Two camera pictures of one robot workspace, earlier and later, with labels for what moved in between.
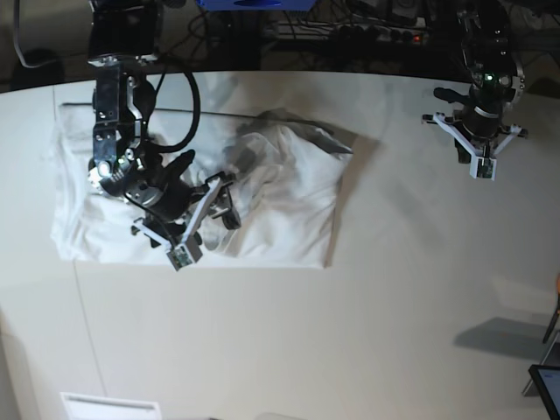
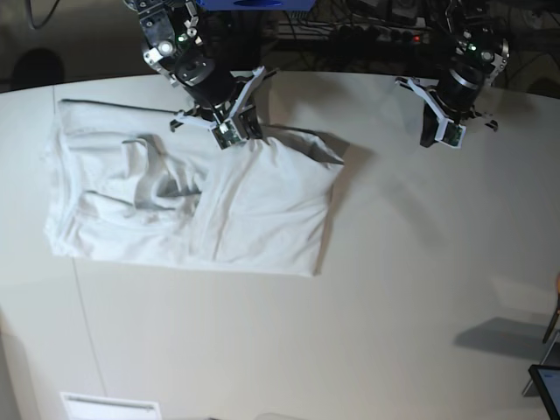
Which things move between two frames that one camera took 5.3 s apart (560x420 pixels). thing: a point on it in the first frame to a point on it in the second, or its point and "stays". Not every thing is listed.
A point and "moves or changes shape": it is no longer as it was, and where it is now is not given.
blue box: x=255 y=4 stays
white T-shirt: x=286 y=171 moves or changes shape
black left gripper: x=221 y=206 to x=216 y=97
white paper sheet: x=79 y=406 stays
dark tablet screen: x=547 y=381 stays
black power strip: x=413 y=31 stays
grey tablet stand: x=552 y=359 stays
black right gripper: x=481 y=145 to x=454 y=104
